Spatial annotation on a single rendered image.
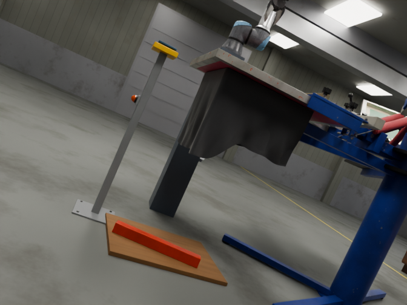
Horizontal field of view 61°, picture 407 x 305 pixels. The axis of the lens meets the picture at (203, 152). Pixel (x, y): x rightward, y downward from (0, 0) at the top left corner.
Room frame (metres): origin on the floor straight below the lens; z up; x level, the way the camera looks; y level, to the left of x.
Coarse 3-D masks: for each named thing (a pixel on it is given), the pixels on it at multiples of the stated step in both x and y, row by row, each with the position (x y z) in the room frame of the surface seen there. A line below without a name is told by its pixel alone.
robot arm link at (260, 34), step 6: (264, 12) 2.44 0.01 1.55; (270, 18) 2.42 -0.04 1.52; (264, 24) 2.41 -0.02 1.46; (270, 24) 2.43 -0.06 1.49; (258, 30) 2.40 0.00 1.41; (264, 30) 2.40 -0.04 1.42; (252, 36) 2.40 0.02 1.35; (258, 36) 2.40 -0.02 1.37; (264, 36) 2.40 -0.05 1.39; (270, 36) 2.43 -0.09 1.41; (252, 42) 2.41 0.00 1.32; (258, 42) 2.41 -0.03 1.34; (264, 42) 2.40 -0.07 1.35; (258, 48) 2.44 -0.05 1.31
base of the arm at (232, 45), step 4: (228, 40) 2.42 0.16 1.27; (232, 40) 2.40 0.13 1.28; (236, 40) 2.39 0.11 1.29; (224, 44) 2.42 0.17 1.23; (228, 44) 2.40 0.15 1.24; (232, 44) 2.39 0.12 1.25; (236, 44) 2.39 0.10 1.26; (240, 44) 2.41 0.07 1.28; (228, 48) 2.38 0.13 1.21; (232, 48) 2.38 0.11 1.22; (236, 48) 2.39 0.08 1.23; (240, 48) 2.42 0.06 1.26; (236, 52) 2.39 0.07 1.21; (240, 52) 2.43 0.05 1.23
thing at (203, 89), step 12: (216, 72) 1.73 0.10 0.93; (228, 72) 1.57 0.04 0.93; (204, 84) 1.88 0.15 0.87; (216, 84) 1.64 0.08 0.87; (204, 96) 1.76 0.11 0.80; (216, 96) 1.58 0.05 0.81; (192, 108) 1.94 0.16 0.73; (204, 108) 1.70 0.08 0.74; (192, 120) 1.83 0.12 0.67; (204, 120) 1.58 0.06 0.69; (192, 132) 1.74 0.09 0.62; (180, 144) 1.91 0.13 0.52; (192, 144) 1.60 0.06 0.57
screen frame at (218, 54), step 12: (192, 60) 2.02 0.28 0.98; (204, 60) 1.67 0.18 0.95; (216, 60) 1.55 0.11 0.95; (228, 60) 1.50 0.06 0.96; (240, 60) 1.51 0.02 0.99; (204, 72) 2.03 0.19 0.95; (252, 72) 1.53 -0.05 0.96; (264, 72) 1.54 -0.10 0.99; (276, 84) 1.57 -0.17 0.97; (300, 96) 1.60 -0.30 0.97
